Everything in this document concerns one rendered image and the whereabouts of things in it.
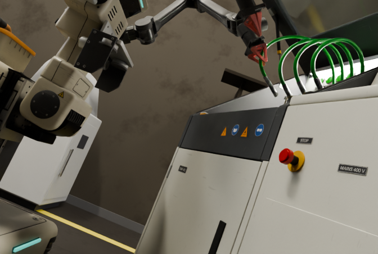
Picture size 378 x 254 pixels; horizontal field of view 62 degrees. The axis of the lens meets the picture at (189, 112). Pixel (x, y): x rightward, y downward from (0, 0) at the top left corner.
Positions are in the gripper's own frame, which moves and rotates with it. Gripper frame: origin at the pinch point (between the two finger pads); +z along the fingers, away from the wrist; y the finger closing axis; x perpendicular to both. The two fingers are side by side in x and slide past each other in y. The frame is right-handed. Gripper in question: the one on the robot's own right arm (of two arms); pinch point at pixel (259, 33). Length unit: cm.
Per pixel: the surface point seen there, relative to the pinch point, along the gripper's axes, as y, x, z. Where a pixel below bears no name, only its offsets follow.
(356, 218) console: -24, -49, 48
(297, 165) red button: -22, -32, 40
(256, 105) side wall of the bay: 10, 49, 22
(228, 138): -24.1, 2.5, 29.8
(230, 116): -19.2, 6.8, 23.1
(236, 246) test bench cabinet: -40, -20, 54
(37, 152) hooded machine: -126, 168, -10
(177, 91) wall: 12, 235, -30
